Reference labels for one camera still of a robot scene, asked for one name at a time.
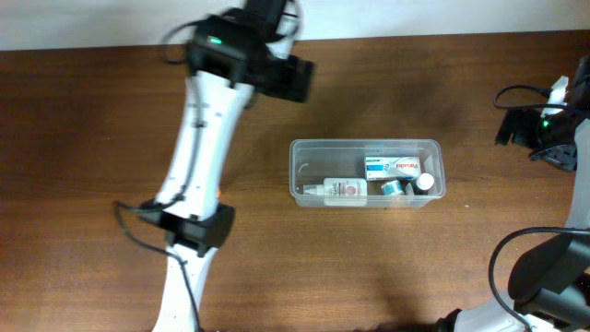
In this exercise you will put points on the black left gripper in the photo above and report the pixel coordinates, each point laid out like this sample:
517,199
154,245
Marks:
298,89

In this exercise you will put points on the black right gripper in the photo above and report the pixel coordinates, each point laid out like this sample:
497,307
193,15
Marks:
524,135

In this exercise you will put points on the dark bottle white cap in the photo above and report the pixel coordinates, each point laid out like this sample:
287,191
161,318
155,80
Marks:
419,186

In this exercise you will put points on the white lotion bottle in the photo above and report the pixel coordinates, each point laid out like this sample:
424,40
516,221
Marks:
340,192

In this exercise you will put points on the white green medicine box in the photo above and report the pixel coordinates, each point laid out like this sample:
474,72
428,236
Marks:
386,168

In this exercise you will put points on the small jar gold lid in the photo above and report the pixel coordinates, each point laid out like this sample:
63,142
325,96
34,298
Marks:
393,188

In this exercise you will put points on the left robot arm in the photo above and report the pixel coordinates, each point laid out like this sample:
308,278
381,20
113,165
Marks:
231,58

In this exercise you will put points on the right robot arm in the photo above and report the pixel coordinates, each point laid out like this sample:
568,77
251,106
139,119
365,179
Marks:
548,288

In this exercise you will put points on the clear plastic container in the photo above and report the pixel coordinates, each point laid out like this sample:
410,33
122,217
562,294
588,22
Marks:
313,160

